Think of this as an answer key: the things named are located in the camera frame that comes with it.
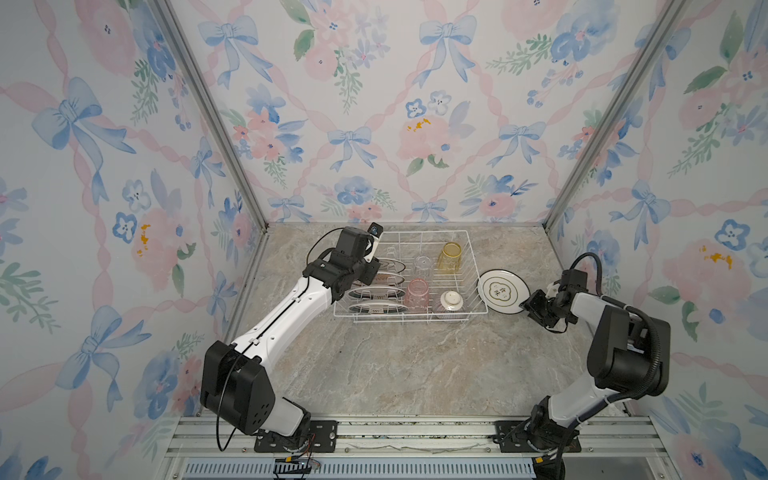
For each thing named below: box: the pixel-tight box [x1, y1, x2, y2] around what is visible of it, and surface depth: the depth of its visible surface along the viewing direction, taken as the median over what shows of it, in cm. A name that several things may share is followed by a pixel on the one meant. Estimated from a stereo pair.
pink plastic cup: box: [404, 278, 429, 309], surface depth 92 cm
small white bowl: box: [440, 290, 463, 311], surface depth 92 cm
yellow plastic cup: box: [437, 242, 462, 274], surface depth 102 cm
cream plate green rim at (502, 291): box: [476, 269, 531, 314], surface depth 103 cm
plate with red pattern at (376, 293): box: [347, 286, 406, 300], surface depth 94 cm
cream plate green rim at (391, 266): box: [379, 258, 406, 273], surface depth 100 cm
